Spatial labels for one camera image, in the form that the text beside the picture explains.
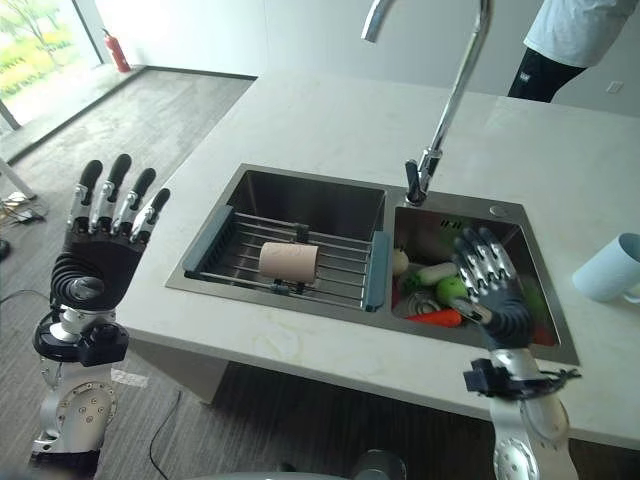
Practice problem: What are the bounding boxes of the light blue mug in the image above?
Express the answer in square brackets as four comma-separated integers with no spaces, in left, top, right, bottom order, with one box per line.
[571,232,640,305]

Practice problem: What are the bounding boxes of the chrome gooseneck faucet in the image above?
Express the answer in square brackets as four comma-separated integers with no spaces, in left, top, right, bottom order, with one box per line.
[361,0,494,206]

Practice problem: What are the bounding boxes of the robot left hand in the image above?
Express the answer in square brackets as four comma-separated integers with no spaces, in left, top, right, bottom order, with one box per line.
[50,153,171,308]

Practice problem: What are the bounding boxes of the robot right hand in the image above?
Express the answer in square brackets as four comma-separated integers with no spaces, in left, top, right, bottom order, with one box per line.
[452,225,534,351]

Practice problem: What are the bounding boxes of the round sink drain strainer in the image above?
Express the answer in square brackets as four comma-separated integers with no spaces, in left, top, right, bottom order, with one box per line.
[405,292,441,316]

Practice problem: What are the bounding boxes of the green toy apple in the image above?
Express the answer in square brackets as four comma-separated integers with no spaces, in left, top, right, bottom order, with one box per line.
[436,276,469,304]

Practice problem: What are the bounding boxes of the white toy radish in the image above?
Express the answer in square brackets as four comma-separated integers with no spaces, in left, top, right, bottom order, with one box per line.
[415,261,460,286]

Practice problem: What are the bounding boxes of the beige cup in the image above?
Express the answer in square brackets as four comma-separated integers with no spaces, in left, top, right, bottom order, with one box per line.
[258,241,321,285]

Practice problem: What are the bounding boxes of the stainless steel double sink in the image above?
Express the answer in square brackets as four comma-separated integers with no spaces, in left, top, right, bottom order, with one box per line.
[164,163,581,367]

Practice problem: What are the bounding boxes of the white table leg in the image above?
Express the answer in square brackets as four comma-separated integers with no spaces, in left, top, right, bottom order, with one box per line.
[0,156,37,200]

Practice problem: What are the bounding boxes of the robot body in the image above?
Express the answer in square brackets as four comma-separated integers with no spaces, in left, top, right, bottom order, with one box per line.
[199,448,407,480]

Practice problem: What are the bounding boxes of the orange toy carrot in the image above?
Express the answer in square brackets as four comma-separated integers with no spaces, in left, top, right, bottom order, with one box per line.
[405,308,463,327]

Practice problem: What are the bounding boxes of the black floor cable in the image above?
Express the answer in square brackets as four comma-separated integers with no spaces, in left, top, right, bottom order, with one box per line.
[147,389,183,480]

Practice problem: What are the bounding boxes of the person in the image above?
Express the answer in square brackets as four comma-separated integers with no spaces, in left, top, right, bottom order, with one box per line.
[507,0,639,104]

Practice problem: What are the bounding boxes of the red fire extinguisher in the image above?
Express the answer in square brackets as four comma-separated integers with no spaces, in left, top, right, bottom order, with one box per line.
[101,28,132,74]

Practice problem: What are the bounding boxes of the wire drain rack blue ends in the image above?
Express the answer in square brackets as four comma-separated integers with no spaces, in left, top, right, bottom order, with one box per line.
[182,204,391,313]

